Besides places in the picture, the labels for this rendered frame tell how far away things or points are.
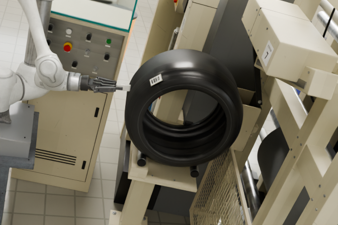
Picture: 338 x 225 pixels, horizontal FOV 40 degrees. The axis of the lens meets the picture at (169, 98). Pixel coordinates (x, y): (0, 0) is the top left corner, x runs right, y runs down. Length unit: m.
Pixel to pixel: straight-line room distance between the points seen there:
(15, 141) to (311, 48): 1.55
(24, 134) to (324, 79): 1.58
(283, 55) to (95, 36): 1.35
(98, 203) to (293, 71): 1.96
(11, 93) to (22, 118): 0.20
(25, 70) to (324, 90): 1.58
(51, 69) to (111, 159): 1.86
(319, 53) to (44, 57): 1.14
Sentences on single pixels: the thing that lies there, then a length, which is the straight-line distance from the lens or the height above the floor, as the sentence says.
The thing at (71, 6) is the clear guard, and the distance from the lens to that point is 2.76.
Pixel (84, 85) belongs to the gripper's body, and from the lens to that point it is 2.21.
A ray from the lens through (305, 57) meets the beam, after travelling 1.84.
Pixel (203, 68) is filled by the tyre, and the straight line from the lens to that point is 2.12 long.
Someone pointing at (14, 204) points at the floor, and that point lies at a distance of 3.28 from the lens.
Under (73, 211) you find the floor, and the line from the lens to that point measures 3.29.
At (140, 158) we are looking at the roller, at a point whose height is 0.92.
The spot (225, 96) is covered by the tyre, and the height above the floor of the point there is 1.38.
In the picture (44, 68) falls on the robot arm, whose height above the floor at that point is 1.34.
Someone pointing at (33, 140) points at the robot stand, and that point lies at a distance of 2.74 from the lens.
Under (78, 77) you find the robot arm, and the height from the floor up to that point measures 1.25.
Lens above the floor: 2.32
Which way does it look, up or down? 29 degrees down
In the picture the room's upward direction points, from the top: 18 degrees clockwise
